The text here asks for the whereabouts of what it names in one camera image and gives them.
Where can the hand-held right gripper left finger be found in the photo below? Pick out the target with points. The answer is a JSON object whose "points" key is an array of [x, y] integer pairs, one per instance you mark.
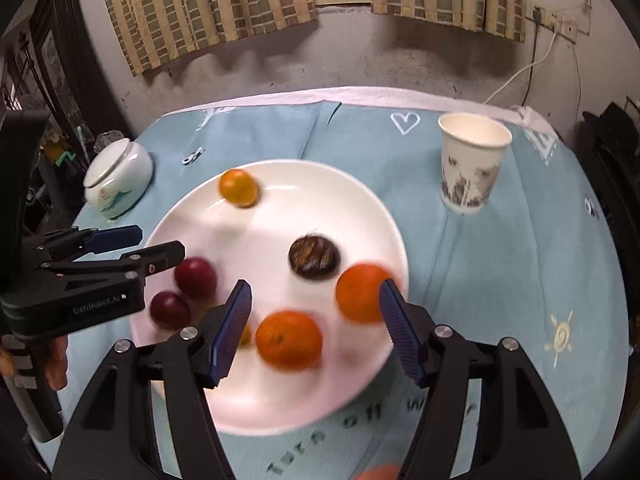
{"points": [[230, 335]]}

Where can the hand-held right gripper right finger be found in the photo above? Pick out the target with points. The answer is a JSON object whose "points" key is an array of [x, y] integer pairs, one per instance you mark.
{"points": [[400, 330]]}

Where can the orange mandarin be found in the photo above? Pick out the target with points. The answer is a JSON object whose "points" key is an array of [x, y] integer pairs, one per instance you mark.
{"points": [[288, 341], [363, 292]]}

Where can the white plate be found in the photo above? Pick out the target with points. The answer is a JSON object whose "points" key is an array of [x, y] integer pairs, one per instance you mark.
{"points": [[280, 225]]}

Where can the blue printed tablecloth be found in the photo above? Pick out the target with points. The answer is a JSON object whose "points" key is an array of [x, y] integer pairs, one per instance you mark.
{"points": [[490, 270]]}

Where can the yellow tangerine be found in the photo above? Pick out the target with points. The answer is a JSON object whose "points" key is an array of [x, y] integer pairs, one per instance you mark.
{"points": [[239, 188]]}

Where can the clear plastic bag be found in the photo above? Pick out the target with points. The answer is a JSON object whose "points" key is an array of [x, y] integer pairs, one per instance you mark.
{"points": [[107, 140]]}

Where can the printed paper cup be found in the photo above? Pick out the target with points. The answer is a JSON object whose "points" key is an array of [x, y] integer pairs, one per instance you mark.
{"points": [[470, 170]]}

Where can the teal plastic hanger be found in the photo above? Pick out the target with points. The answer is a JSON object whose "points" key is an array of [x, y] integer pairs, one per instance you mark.
{"points": [[65, 156]]}

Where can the white ceramic lidded jar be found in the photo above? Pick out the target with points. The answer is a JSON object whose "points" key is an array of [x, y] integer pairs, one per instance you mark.
{"points": [[117, 175]]}

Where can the dark speckled passionfruit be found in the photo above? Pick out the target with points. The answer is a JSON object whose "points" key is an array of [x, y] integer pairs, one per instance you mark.
{"points": [[314, 257]]}

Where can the white wall socket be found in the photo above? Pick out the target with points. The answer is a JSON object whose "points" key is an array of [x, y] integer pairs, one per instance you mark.
{"points": [[552, 20]]}

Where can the white undercloth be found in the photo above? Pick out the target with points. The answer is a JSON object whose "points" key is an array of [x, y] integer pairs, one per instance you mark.
{"points": [[380, 97]]}

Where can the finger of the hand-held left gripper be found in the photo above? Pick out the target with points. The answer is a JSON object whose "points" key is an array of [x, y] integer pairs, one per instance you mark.
{"points": [[155, 257], [117, 237]]}

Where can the person's left hand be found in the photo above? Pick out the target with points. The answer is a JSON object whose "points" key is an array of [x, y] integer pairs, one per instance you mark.
{"points": [[56, 362]]}

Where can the dark purple plum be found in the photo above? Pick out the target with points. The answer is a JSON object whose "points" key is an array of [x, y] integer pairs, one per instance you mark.
{"points": [[196, 277], [170, 308]]}

